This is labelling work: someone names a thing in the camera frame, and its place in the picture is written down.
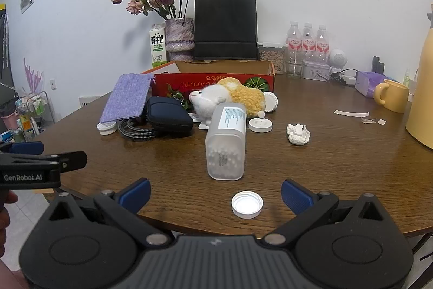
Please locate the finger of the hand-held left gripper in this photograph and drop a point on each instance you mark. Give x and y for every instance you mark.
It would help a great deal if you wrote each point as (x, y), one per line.
(72, 160)
(28, 147)

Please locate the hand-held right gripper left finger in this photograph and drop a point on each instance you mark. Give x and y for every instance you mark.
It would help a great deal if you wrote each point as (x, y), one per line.
(137, 196)

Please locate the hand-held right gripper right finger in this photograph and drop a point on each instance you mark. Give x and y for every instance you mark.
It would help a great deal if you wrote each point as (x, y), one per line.
(296, 197)

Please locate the white ribbed jar lid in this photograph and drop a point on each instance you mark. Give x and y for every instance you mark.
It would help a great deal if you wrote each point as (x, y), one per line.
(107, 128)

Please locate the white round disc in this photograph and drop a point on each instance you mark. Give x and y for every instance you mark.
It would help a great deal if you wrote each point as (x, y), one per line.
(270, 101)
(260, 124)

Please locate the purple cloth pouch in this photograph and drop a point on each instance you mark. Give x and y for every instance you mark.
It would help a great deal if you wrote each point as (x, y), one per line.
(127, 96)

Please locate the clear cotton swab container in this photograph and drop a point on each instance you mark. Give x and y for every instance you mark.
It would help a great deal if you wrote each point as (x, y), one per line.
(225, 146)

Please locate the white yellow plush sheep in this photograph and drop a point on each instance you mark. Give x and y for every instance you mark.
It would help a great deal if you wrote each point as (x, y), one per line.
(216, 99)

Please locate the red cardboard box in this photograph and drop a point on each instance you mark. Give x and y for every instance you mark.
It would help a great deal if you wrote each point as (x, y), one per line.
(209, 79)

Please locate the person's left hand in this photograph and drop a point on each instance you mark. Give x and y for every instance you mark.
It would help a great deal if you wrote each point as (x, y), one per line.
(5, 201)

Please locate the white ribbed bottle cap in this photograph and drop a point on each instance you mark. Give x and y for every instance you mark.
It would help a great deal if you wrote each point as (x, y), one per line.
(247, 206)

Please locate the wooden desk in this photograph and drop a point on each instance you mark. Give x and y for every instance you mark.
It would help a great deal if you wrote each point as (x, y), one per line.
(338, 167)

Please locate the crumpled white tissue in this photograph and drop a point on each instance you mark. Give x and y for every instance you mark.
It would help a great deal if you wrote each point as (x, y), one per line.
(297, 135)

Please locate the purple feather decoration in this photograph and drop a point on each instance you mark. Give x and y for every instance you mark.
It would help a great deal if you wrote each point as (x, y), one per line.
(33, 75)

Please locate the white paper strip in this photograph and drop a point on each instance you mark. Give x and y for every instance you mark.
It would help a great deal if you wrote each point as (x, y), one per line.
(351, 113)

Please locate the red artificial rose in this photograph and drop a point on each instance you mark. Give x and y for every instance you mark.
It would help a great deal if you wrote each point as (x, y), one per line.
(172, 91)

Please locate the small torn wrapper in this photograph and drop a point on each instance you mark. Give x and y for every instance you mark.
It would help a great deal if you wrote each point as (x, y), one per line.
(381, 121)

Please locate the pale tin box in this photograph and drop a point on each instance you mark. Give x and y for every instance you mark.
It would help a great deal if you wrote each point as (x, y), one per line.
(316, 72)

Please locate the clear glass cup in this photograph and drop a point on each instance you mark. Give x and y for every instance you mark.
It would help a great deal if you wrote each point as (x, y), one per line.
(295, 69)

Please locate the white power strip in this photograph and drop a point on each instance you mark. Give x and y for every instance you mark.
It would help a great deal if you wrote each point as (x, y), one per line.
(348, 79)

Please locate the purple tissue pack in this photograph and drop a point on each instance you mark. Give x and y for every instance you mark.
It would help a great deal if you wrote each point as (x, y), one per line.
(367, 82)

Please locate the clear snack storage container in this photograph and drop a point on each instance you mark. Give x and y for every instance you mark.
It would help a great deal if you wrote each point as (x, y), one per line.
(272, 58)

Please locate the yellow mug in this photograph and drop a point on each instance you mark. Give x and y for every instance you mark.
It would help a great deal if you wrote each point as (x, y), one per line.
(395, 96)

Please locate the white green milk carton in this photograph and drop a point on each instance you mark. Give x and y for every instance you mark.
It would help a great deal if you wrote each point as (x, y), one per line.
(157, 45)

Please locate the white round robot gadget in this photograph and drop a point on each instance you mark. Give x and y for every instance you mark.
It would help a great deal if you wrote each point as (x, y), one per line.
(338, 58)

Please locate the black upright gadget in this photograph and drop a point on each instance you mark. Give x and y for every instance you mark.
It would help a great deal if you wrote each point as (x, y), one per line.
(377, 65)

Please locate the clear water bottle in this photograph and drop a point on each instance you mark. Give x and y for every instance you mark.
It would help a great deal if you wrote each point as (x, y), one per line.
(322, 42)
(294, 38)
(308, 40)

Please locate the yellow thermos jug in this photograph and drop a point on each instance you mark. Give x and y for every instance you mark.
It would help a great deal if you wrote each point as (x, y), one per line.
(423, 99)

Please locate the small green spray bottle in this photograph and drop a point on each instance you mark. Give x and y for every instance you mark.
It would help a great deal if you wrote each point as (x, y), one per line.
(406, 79)

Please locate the purple ceramic vase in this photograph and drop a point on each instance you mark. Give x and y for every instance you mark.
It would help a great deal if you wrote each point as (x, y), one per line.
(179, 38)

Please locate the black paper bag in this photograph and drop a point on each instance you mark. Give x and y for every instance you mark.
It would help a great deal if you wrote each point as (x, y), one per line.
(225, 25)

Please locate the white wall vent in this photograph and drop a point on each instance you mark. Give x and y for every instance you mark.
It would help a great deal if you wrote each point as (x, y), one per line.
(89, 101)

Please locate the dark wall panel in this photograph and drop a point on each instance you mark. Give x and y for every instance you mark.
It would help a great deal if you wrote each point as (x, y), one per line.
(5, 48)

